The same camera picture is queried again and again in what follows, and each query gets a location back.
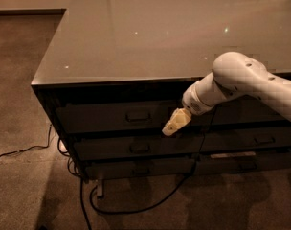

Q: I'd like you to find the dark grey drawer cabinet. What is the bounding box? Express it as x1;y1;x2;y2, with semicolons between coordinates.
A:
32;0;291;179

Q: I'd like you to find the thick black floor cable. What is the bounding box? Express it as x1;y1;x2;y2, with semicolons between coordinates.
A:
79;172;191;230

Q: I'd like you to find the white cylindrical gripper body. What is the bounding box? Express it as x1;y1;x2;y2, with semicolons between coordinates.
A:
182;80;214;116

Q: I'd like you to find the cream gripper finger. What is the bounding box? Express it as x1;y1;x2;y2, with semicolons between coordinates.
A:
162;108;191;136

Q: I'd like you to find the dark wall baseboard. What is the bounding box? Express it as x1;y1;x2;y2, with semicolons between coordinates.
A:
0;8;66;16

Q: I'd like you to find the thin black floor cable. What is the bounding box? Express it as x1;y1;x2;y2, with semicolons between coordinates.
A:
0;124;54;166

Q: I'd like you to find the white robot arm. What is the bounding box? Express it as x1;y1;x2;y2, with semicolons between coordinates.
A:
162;52;291;136

